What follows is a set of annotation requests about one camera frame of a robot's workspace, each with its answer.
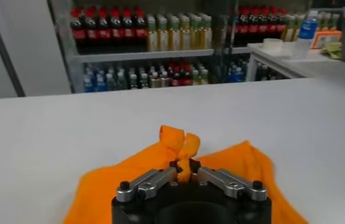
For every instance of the small cola bottle red cap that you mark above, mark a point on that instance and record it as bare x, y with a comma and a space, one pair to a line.
186, 76
176, 76

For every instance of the clear water bottle blue label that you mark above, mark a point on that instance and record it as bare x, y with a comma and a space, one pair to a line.
307, 30

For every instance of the small yellow tea bottle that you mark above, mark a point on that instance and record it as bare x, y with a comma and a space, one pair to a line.
204, 76
195, 77

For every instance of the metal drinks shelf rack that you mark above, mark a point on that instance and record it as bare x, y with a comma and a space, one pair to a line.
239, 50
144, 55

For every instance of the orange t-shirt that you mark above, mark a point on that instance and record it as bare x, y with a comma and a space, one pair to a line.
99, 194

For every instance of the small blue water bottle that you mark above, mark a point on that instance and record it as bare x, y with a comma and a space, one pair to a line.
100, 82
232, 74
88, 82
240, 74

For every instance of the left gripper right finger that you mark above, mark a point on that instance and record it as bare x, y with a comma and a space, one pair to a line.
233, 185

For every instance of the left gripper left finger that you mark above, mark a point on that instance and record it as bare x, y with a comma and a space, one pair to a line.
148, 184

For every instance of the orange box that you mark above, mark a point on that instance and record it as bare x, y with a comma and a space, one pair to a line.
327, 38

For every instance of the green cloth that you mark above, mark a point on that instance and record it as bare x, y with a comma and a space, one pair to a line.
333, 50

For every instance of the white metal-leg table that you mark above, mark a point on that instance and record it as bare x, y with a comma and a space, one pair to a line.
252, 67

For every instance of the small green water bottle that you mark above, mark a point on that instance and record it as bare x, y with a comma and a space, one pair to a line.
110, 81
121, 81

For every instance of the white tape roll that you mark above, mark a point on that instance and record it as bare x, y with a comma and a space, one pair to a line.
272, 45

